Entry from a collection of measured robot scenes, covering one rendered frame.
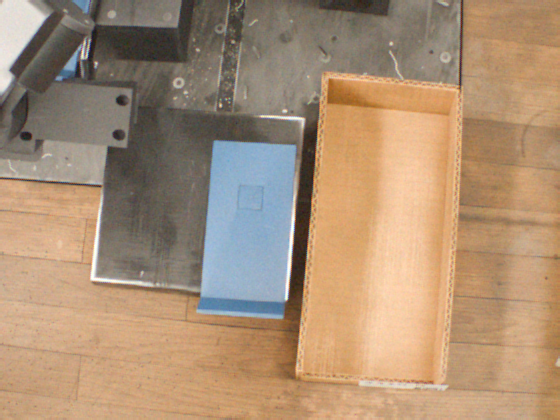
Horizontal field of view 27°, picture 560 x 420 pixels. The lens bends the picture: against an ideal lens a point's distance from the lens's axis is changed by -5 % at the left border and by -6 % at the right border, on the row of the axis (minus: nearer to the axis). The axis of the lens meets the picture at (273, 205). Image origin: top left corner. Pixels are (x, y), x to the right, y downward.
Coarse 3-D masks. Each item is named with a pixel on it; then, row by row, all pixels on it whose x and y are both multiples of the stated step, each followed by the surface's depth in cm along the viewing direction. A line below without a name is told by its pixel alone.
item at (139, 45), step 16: (192, 0) 108; (112, 32) 102; (128, 32) 101; (144, 32) 101; (160, 32) 101; (176, 32) 101; (128, 48) 105; (144, 48) 105; (160, 48) 105; (176, 48) 104
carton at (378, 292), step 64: (320, 128) 99; (384, 128) 105; (448, 128) 105; (320, 192) 104; (384, 192) 104; (448, 192) 101; (320, 256) 103; (384, 256) 102; (448, 256) 96; (320, 320) 101; (384, 320) 101; (448, 320) 94; (384, 384) 98
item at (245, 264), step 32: (224, 160) 103; (256, 160) 103; (288, 160) 103; (224, 192) 102; (288, 192) 102; (224, 224) 101; (256, 224) 101; (288, 224) 101; (224, 256) 101; (256, 256) 101; (224, 288) 100; (256, 288) 100
